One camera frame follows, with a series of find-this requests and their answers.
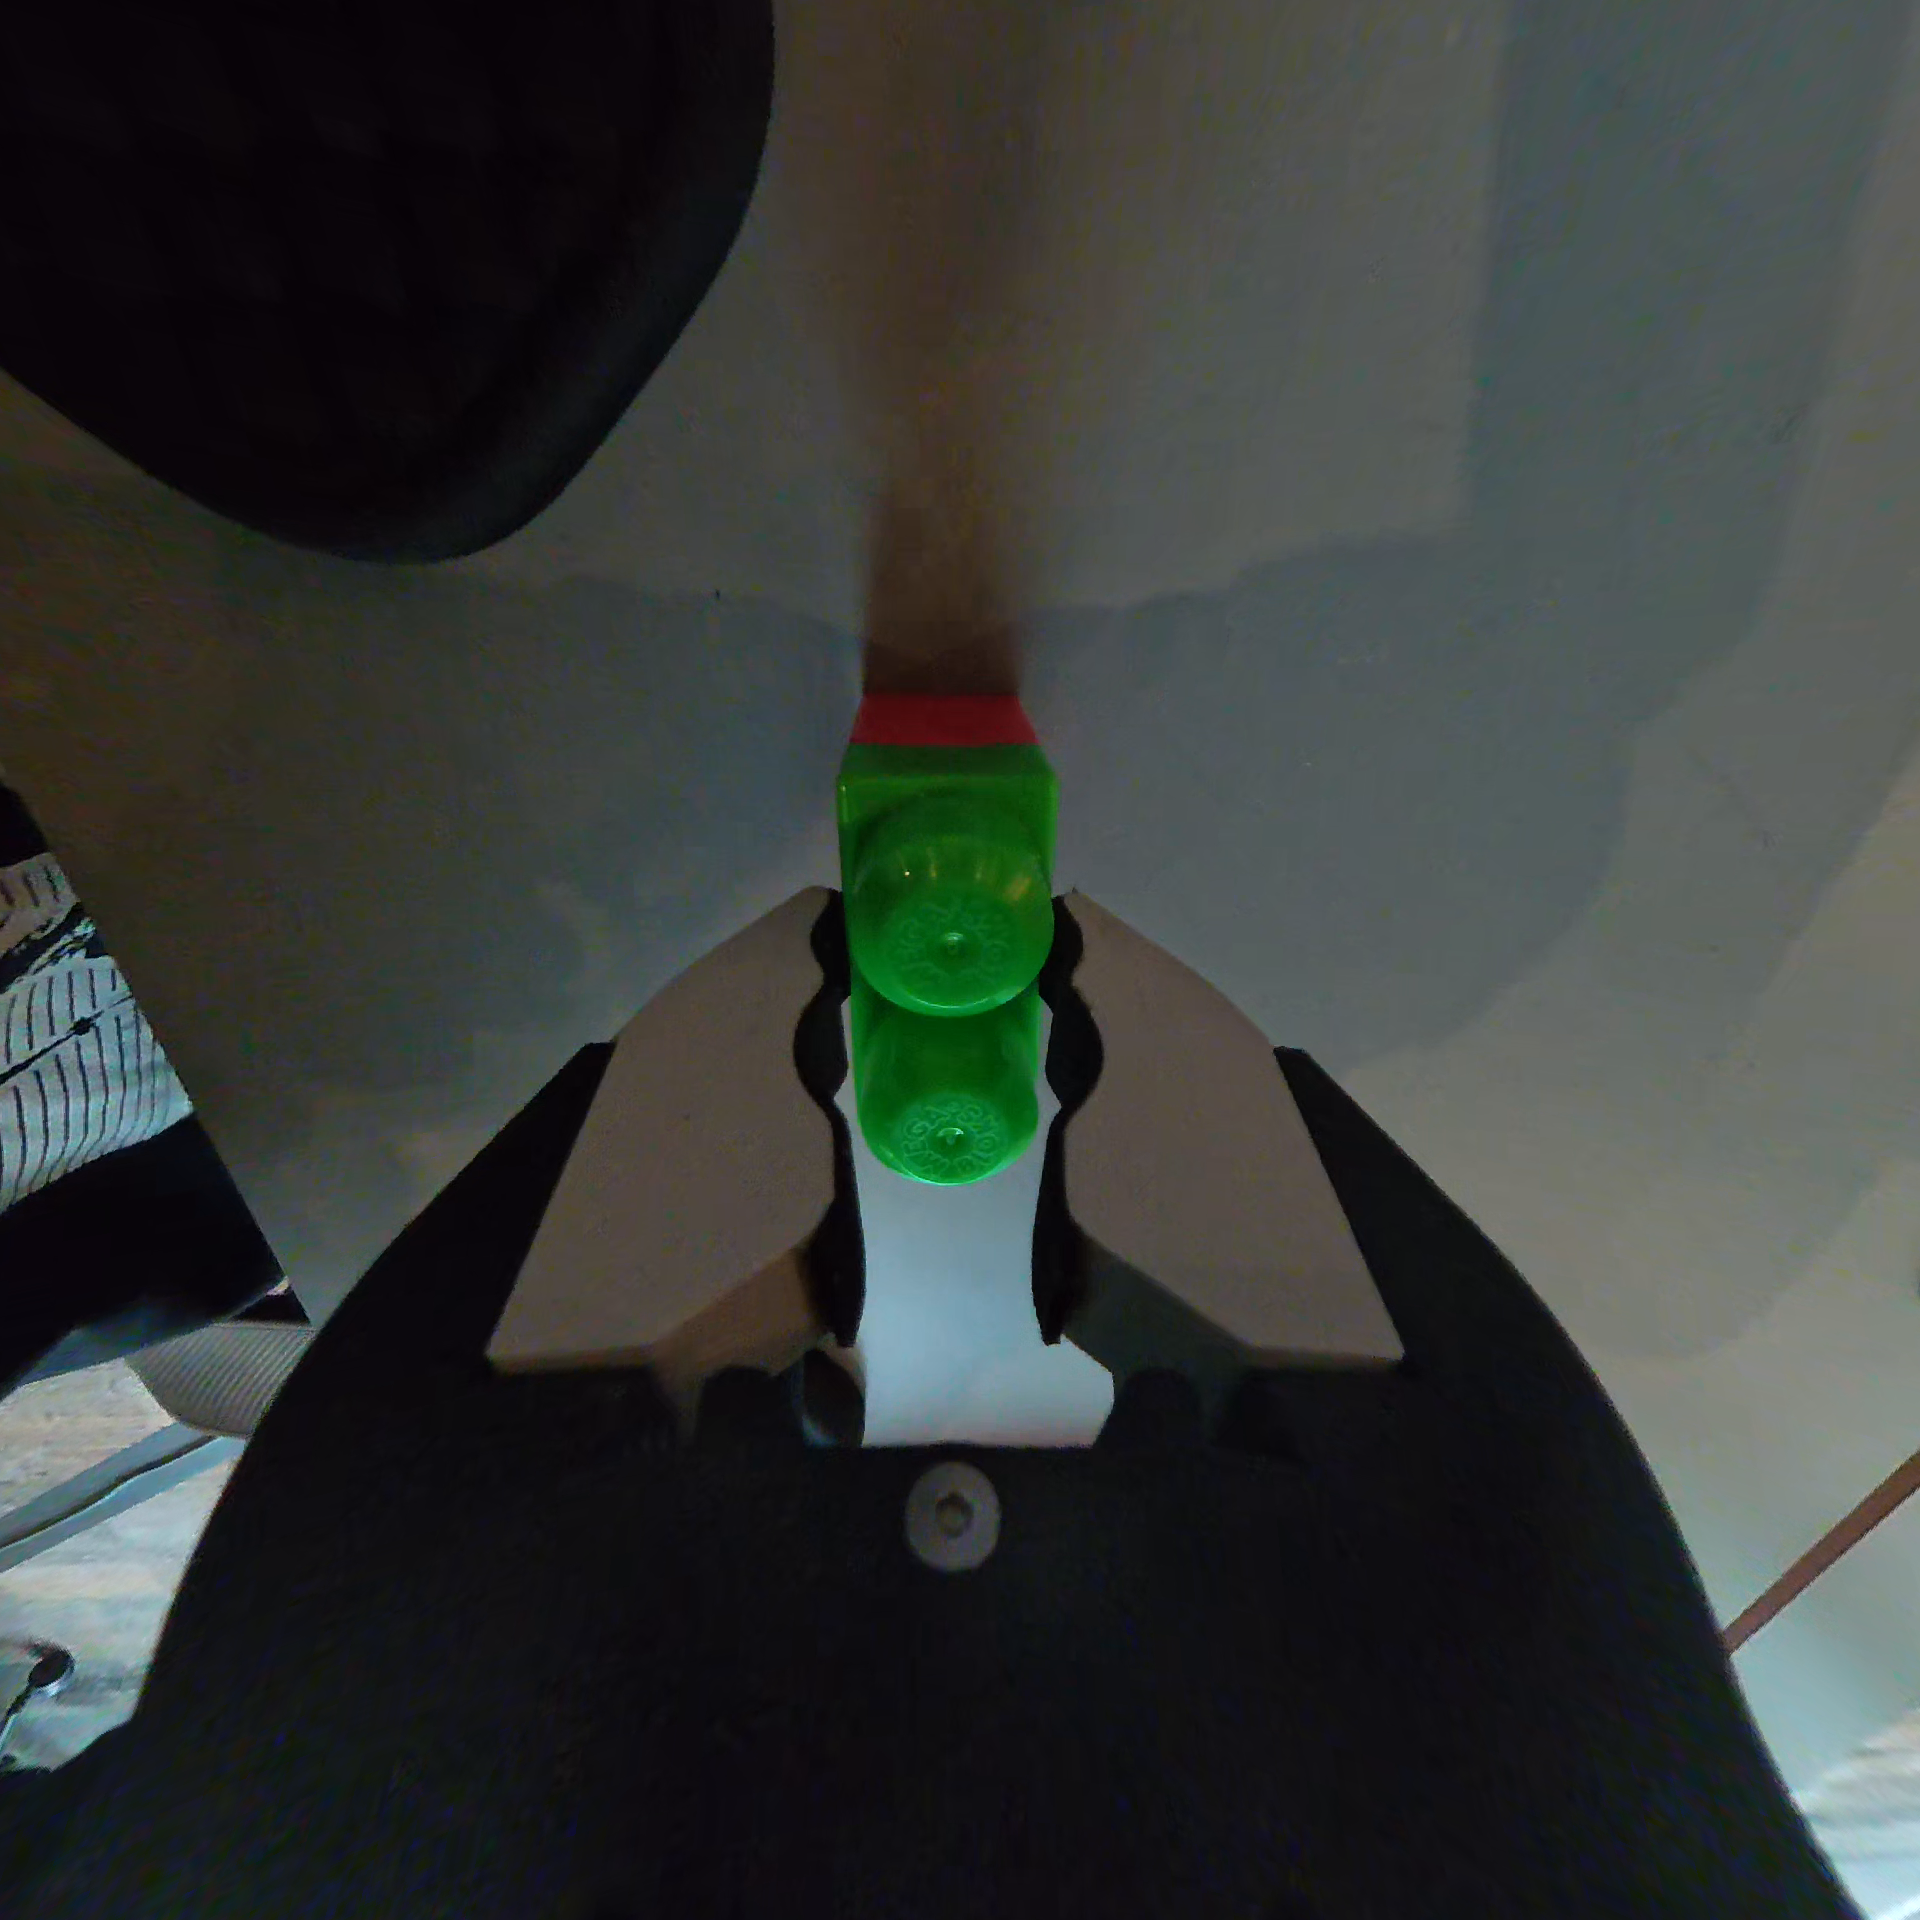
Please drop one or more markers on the grey cloth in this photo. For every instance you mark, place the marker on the grey cloth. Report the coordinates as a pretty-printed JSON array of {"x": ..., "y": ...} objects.
[{"x": 225, "y": 1373}]

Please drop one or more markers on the red mega block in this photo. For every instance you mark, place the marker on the red mega block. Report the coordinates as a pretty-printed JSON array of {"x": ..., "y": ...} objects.
[{"x": 942, "y": 721}]

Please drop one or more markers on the green mega block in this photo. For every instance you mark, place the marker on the green mega block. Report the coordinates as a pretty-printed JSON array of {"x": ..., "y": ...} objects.
[{"x": 945, "y": 960}]

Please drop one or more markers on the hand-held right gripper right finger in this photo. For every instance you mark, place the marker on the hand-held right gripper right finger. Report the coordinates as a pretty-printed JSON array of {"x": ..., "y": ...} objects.
[{"x": 1215, "y": 1184}]

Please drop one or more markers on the striped black white garment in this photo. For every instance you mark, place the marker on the striped black white garment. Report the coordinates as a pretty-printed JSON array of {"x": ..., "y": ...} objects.
[{"x": 77, "y": 1049}]

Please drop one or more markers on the black textured mat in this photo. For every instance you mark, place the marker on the black textured mat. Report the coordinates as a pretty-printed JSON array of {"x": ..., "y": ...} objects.
[{"x": 301, "y": 225}]

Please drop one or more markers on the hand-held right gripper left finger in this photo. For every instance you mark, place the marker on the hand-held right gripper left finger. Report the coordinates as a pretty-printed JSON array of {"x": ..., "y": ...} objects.
[{"x": 674, "y": 1184}]

